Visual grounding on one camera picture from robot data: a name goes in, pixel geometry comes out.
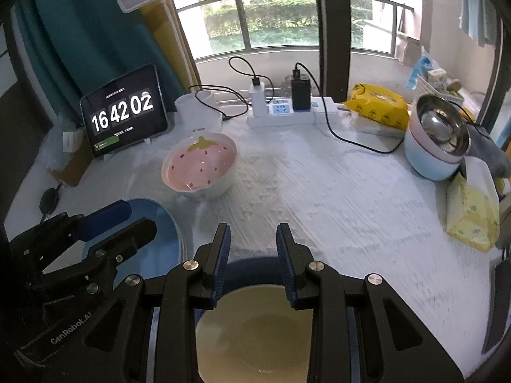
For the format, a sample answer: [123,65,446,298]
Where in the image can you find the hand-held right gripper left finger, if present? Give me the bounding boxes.
[82,222,232,383]

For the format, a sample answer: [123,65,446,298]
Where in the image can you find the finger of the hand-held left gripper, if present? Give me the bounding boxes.
[44,218,157,297]
[10,200,133,274]

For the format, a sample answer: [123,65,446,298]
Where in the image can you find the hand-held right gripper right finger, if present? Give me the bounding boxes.
[276,222,466,383]

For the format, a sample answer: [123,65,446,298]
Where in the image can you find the dark blue bowl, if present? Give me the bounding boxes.
[149,257,357,383]

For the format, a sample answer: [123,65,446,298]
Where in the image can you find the blue plate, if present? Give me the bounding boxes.
[82,198,186,288]

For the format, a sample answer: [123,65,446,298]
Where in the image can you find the cream bowl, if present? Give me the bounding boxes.
[195,283,316,383]

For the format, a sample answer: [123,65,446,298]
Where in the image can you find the black round pouch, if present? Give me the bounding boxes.
[39,187,61,216]

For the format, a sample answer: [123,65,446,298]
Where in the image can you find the cardboard box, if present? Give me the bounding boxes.
[48,144,86,188]

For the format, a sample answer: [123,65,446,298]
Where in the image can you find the clear tablet stand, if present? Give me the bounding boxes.
[102,137,155,161]

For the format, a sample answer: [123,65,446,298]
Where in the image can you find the white tablecloth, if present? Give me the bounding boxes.
[8,104,504,383]

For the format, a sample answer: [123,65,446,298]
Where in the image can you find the small white box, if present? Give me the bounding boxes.
[63,130,83,154]

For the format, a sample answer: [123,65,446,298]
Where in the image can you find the clear plastic bags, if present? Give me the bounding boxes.
[38,125,66,172]

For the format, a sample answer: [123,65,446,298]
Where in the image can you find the pink strawberry bowl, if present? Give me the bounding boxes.
[161,132,239,201]

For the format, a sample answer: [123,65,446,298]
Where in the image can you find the tablet with clock display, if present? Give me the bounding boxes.
[80,63,169,159]

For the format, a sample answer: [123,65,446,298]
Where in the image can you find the white desk lamp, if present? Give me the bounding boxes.
[118,0,224,129]

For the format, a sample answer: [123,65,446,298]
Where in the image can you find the white power strip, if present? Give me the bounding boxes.
[246,96,346,129]

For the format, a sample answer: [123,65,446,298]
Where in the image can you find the white tissue pack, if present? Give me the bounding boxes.
[353,116,406,139]

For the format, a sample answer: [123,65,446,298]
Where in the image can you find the white charger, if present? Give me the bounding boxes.
[249,81,266,117]

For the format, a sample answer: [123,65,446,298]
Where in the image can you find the black charger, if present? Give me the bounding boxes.
[291,64,311,111]

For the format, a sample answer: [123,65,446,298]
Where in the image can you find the light blue bowl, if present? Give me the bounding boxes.
[404,136,466,181]

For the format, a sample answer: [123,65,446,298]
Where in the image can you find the yellow curtain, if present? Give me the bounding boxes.
[138,0,201,88]

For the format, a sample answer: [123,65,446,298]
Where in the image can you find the teal curtain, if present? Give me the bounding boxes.
[14,0,186,136]

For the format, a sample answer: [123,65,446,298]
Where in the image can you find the pale yellow printed tissue pack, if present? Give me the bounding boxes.
[446,156,501,253]

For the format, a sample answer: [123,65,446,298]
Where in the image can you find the white basket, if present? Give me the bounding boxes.
[415,75,466,103]

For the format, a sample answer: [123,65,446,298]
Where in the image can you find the grey cloth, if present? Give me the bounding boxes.
[465,122,511,178]

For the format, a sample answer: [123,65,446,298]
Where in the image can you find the blue and white bag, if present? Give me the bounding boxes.
[407,50,434,88]

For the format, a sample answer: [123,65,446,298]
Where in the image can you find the hanging light blue towel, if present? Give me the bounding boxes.
[459,0,500,47]

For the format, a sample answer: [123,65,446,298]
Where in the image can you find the black cable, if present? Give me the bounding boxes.
[187,84,251,121]
[294,62,408,155]
[228,56,276,99]

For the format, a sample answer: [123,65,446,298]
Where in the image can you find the dark window frame post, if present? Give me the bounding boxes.
[313,0,352,103]

